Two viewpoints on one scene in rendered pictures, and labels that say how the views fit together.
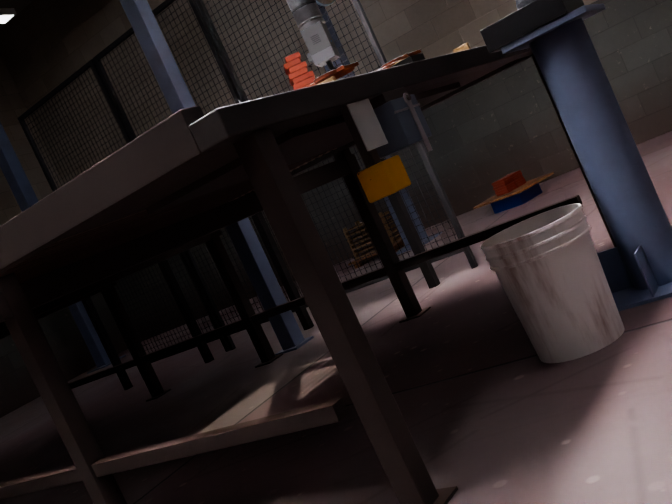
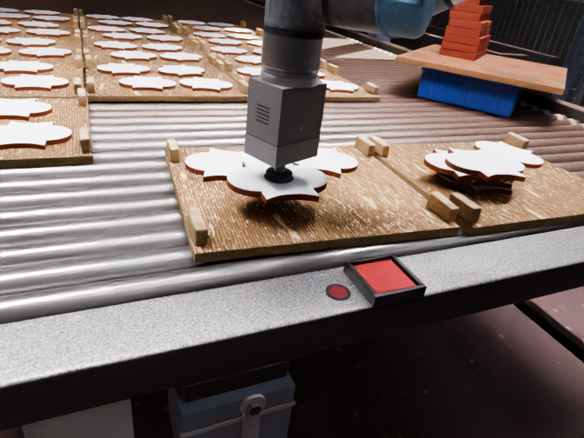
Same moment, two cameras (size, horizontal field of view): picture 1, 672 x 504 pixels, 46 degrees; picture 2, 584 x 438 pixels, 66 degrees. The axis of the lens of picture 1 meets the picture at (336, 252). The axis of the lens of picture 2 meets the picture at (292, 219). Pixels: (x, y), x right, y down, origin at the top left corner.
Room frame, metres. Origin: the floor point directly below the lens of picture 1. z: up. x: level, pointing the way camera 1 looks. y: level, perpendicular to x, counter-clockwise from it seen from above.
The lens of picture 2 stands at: (1.74, -0.49, 1.26)
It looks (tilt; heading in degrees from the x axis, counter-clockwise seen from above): 30 degrees down; 27
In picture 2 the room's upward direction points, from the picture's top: 7 degrees clockwise
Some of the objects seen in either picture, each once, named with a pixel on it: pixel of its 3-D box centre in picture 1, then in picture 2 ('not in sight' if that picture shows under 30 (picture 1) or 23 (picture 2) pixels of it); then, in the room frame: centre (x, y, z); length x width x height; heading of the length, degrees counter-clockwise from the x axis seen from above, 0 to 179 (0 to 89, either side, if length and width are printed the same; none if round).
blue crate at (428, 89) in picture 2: not in sight; (474, 84); (3.43, -0.28, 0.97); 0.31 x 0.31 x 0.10; 0
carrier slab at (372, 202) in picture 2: not in sight; (298, 188); (2.37, -0.19, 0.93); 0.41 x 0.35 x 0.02; 140
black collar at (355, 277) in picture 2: (406, 63); (383, 278); (2.22, -0.40, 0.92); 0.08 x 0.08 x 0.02; 53
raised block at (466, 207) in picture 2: not in sight; (463, 207); (2.45, -0.45, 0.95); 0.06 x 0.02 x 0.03; 52
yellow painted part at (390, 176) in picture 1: (370, 149); not in sight; (1.91, -0.18, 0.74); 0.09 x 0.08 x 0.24; 143
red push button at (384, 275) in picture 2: not in sight; (383, 279); (2.22, -0.40, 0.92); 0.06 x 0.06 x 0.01; 53
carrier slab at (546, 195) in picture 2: not in sight; (491, 177); (2.69, -0.46, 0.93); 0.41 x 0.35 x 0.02; 142
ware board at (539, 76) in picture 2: not in sight; (486, 64); (3.50, -0.29, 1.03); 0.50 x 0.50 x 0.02; 0
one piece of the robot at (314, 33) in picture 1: (316, 44); (281, 111); (2.27, -0.19, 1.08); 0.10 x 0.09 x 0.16; 76
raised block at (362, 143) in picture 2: not in sight; (364, 145); (2.60, -0.21, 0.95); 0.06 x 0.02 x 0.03; 50
